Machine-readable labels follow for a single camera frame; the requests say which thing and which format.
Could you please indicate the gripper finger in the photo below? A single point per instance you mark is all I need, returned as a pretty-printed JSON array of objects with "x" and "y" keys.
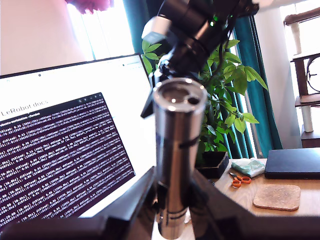
[
  {"x": 148, "y": 102},
  {"x": 212, "y": 205},
  {"x": 135, "y": 200}
]

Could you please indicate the metallic silver laser pointer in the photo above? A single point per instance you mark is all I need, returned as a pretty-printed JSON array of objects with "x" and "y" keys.
[{"x": 177, "y": 140}]

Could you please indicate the black plant pot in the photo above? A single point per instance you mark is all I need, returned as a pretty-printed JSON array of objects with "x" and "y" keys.
[{"x": 212, "y": 167}]

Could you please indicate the green leafy houseplant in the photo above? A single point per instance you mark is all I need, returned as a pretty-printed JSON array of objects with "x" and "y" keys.
[{"x": 235, "y": 75}]

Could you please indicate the white green tissue pack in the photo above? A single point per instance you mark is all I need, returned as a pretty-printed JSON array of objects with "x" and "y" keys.
[{"x": 248, "y": 167}]

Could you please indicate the teal curtain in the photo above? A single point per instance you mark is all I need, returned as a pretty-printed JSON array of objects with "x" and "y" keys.
[
  {"x": 135, "y": 25},
  {"x": 265, "y": 112}
]

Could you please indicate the cork coaster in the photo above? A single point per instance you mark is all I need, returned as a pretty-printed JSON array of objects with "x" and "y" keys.
[{"x": 277, "y": 197}]

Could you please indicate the black Huawei computer monitor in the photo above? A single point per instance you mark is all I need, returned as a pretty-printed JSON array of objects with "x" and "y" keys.
[{"x": 62, "y": 150}]

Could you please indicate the black closed laptop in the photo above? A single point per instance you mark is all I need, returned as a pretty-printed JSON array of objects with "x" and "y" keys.
[{"x": 292, "y": 162}]

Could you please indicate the pink flower bunch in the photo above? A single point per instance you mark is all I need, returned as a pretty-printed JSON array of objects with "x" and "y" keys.
[{"x": 92, "y": 5}]

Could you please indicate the brown cat tree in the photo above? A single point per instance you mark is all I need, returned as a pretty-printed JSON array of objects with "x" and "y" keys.
[{"x": 302, "y": 80}]

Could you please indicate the arm grey camera box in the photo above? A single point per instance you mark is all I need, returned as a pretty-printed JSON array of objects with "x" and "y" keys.
[{"x": 156, "y": 30}]

